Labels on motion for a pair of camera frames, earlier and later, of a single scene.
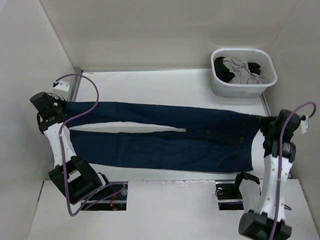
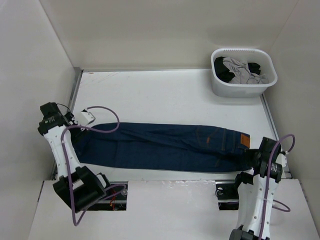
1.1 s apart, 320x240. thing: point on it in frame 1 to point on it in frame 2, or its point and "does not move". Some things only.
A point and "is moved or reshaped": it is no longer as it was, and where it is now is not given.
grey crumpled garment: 243,75 does not move
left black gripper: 63,102 to 70,118
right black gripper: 264,120 to 248,152
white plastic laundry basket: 242,72 does not move
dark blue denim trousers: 210,141 is moved or reshaped
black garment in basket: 223,74 does not move
